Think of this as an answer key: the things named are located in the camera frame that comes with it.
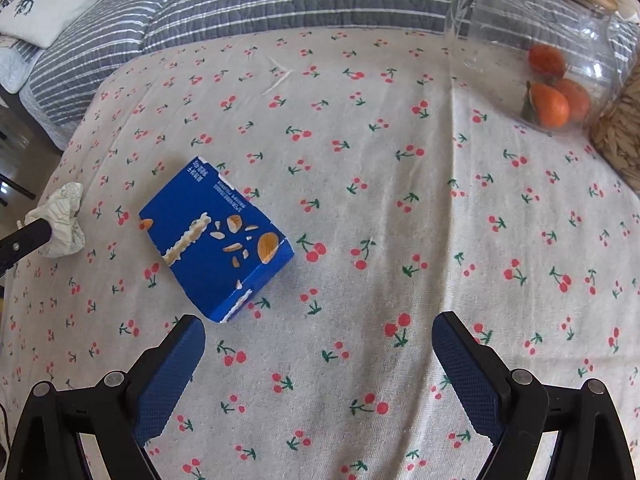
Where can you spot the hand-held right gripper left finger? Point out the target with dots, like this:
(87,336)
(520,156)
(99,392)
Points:
(167,385)

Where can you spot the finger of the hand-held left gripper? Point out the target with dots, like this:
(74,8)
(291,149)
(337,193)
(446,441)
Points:
(25,242)

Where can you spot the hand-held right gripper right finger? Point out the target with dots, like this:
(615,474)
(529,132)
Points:
(470,380)

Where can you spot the white paper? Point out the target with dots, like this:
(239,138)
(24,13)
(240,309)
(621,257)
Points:
(65,210)

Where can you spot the blue carton box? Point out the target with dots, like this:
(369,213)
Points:
(200,210)

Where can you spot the white quilted cushion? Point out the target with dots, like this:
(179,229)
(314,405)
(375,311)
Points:
(15,62)

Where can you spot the cherry print tablecloth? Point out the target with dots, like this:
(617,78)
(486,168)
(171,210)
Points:
(350,210)

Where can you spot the white deer print pillow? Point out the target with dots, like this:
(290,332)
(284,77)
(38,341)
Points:
(60,5)

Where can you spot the clear jar of sunflower seeds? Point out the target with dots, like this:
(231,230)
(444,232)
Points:
(620,140)

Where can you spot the tangerine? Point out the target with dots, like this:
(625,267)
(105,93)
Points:
(547,105)
(547,60)
(579,99)

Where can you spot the clear glass jar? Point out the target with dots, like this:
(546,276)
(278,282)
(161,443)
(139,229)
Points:
(480,20)

